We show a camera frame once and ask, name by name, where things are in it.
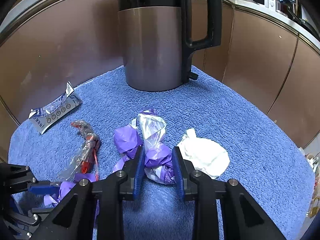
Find purple bag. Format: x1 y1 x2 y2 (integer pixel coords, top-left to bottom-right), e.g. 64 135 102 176
113 108 175 185
43 172 101 221

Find white paper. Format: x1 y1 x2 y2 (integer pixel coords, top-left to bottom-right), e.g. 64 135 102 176
178 128 230 179

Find red clear plastic wrapper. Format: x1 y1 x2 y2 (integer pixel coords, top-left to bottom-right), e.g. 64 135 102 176
59 120 100 181

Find silver blue foil wrapper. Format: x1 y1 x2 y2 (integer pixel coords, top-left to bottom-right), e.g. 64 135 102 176
29 82 82 134

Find brown kitchen cabinets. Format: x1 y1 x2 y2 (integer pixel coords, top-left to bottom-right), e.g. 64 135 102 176
1 0 319 159

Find blue fuzzy table cloth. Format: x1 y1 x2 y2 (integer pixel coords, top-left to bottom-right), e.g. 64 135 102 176
8 67 315 239

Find black silver electric kettle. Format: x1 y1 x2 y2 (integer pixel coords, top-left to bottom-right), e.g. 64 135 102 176
118 0 222 92

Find white countertop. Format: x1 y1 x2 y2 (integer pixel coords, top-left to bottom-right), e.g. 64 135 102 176
1 0 319 49

